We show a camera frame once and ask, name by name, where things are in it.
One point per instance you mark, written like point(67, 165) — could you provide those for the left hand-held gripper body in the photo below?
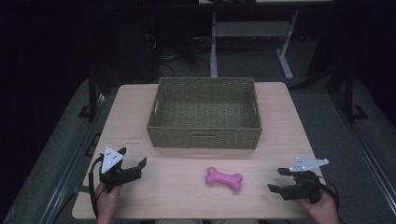
point(109, 161)

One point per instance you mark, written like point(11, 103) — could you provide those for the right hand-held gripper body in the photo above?
point(306, 186)

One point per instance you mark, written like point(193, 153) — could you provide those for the pink bone-shaped rubber toy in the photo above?
point(224, 179)

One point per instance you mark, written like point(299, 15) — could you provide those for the green woven basket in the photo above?
point(204, 115)

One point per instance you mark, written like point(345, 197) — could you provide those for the person's right hand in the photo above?
point(323, 211)

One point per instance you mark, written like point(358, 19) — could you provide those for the person's left hand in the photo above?
point(107, 202)

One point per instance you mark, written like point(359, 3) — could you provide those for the black metal stand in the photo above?
point(92, 93)
point(350, 93)

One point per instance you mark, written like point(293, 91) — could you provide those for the aluminium rail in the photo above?
point(364, 152)
point(73, 161)

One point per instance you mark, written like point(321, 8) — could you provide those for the grey metal desk frame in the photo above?
point(250, 29)

